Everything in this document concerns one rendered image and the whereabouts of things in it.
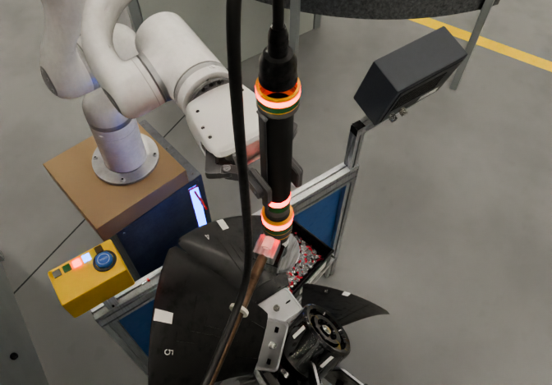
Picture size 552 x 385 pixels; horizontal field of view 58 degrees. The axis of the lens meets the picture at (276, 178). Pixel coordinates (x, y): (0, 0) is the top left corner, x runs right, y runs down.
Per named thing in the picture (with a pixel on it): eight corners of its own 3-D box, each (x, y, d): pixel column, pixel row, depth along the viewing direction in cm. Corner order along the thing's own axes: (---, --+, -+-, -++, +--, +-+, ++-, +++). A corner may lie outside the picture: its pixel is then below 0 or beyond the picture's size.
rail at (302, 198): (103, 329, 137) (94, 319, 131) (98, 317, 139) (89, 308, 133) (356, 179, 166) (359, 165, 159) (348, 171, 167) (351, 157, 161)
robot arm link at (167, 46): (160, 85, 64) (220, 50, 66) (118, 29, 70) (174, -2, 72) (179, 122, 71) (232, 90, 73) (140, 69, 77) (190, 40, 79)
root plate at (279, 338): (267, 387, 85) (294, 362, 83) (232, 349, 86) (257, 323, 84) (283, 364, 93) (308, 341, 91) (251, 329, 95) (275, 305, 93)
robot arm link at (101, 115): (78, 112, 129) (45, 38, 110) (140, 81, 136) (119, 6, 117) (100, 139, 124) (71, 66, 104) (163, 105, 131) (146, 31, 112)
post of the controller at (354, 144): (349, 169, 158) (357, 130, 142) (343, 163, 160) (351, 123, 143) (356, 165, 159) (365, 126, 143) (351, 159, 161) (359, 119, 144)
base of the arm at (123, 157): (79, 161, 143) (57, 117, 128) (130, 124, 151) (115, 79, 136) (121, 197, 136) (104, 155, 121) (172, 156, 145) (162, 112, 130)
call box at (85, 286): (76, 321, 120) (61, 305, 111) (62, 288, 124) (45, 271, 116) (137, 286, 125) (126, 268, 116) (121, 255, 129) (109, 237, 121)
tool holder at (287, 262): (286, 291, 74) (287, 263, 66) (242, 275, 75) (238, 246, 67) (305, 240, 78) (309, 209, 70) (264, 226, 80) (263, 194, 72)
